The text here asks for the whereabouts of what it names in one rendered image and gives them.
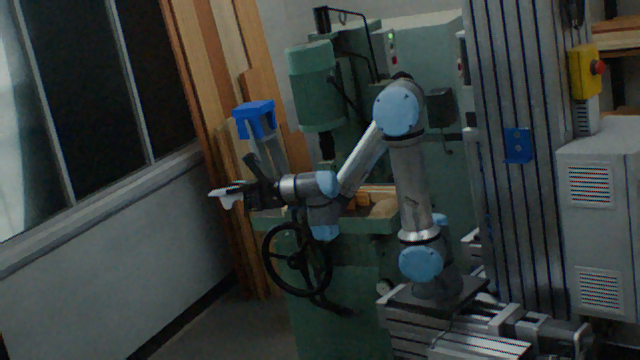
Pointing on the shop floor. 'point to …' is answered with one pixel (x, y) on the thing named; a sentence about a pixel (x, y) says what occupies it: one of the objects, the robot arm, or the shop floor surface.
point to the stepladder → (259, 114)
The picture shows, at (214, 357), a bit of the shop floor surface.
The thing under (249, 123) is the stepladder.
